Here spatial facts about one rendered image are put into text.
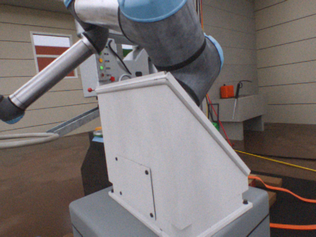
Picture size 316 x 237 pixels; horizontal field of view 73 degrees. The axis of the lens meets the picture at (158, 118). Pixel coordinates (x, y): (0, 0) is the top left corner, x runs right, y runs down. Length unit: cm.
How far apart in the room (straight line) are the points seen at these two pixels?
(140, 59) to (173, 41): 144
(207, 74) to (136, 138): 26
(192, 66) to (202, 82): 6
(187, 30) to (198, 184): 32
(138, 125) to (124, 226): 23
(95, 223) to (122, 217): 6
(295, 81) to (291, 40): 99
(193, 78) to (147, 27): 17
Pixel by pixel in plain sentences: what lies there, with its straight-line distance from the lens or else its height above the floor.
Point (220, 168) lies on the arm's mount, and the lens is 46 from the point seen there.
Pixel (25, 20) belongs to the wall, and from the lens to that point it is 798.
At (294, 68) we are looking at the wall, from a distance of 634.
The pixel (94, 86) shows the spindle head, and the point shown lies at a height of 122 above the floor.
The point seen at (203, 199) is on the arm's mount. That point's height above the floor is 93.
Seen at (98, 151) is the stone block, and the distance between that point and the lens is 162.
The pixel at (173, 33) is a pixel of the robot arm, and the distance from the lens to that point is 50.
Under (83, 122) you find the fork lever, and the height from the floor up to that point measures 98.
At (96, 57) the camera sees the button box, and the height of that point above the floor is 142.
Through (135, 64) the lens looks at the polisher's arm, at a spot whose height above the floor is 139.
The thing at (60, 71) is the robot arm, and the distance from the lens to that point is 110.
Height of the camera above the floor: 114
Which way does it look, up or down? 7 degrees down
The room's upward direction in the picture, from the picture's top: 6 degrees counter-clockwise
